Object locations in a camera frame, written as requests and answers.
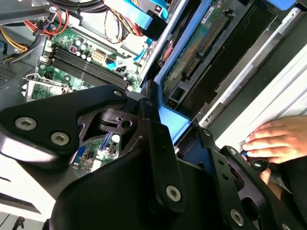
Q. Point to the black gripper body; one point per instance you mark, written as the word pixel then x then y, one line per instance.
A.
pixel 115 196

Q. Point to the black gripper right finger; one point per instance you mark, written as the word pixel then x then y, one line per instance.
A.
pixel 230 191

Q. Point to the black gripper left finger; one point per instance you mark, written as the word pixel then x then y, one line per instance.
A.
pixel 48 112

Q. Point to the hard disk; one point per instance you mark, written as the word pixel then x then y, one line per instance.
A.
pixel 192 60

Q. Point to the person's hand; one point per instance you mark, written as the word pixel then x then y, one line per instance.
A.
pixel 283 136

